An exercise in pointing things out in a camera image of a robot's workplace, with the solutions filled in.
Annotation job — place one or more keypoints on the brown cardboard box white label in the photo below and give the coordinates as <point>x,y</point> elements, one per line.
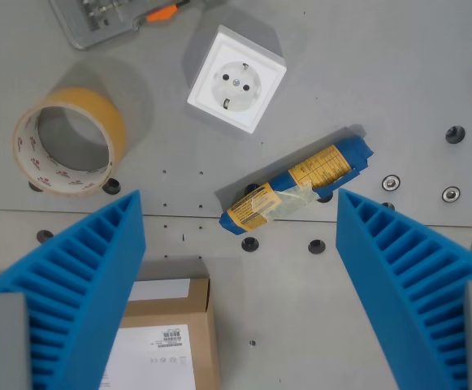
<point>170,325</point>

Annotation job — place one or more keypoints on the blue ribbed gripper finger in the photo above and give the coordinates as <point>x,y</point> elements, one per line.
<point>93,264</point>
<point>398,264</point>

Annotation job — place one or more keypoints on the blue wrapped package yellow label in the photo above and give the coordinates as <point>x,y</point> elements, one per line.
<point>296,183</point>

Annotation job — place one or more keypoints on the brown packing tape roll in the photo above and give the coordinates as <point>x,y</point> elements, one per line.
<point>67,140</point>

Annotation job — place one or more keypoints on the white wall socket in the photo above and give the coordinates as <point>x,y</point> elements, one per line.
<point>235,87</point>

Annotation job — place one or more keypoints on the clear plastic blister pack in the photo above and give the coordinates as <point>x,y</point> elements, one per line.
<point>93,22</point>

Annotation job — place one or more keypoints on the silver screw washer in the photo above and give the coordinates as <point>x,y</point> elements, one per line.
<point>391,182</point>
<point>451,194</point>

